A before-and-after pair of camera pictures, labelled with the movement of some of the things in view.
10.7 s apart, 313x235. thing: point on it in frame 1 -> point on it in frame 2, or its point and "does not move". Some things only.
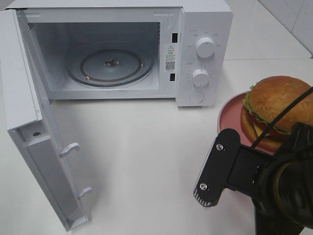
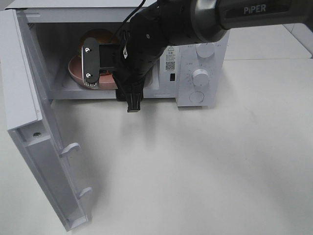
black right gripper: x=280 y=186 -> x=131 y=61
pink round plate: x=231 y=117 -> x=107 y=81
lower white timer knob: x=200 y=78 does not move
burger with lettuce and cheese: x=266 y=100 -> x=103 y=36
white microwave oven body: x=132 y=49 does not move
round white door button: x=196 y=97 does not move
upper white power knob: x=205 y=48 does not move
